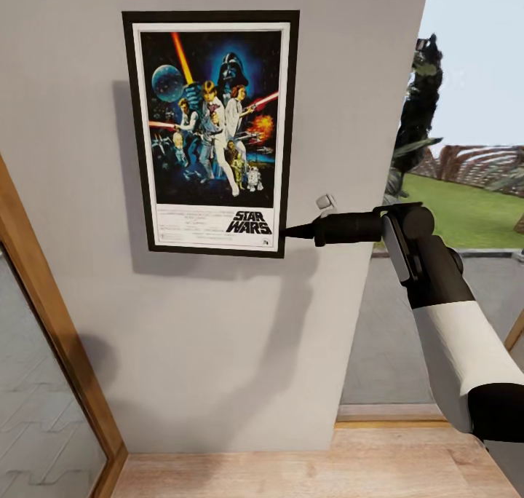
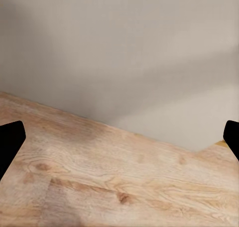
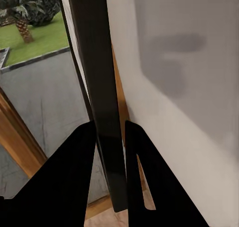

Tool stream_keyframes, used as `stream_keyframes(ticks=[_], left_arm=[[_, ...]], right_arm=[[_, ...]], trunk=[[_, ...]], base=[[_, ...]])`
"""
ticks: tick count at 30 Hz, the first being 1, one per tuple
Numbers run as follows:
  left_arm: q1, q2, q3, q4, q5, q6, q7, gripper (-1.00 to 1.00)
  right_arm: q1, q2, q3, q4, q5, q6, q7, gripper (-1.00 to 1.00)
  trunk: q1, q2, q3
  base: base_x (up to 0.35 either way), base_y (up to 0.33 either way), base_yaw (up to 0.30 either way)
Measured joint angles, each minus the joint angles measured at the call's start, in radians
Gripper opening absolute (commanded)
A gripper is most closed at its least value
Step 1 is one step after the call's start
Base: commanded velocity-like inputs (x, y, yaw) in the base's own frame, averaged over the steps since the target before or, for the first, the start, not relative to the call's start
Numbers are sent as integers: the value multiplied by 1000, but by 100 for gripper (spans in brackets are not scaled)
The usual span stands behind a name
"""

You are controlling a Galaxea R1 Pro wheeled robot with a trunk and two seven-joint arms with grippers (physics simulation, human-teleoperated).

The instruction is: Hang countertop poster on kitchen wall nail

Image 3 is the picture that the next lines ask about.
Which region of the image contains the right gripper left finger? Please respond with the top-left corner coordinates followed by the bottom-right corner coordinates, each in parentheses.
top-left (0, 120), bottom-right (97, 227)

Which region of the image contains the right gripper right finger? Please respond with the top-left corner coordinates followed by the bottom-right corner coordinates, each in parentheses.
top-left (125, 120), bottom-right (209, 227)

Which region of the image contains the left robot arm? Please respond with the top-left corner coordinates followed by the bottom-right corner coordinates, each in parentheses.
top-left (0, 196), bottom-right (12, 213)

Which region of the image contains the poster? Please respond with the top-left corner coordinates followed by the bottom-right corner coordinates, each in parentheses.
top-left (59, 0), bottom-right (128, 213)

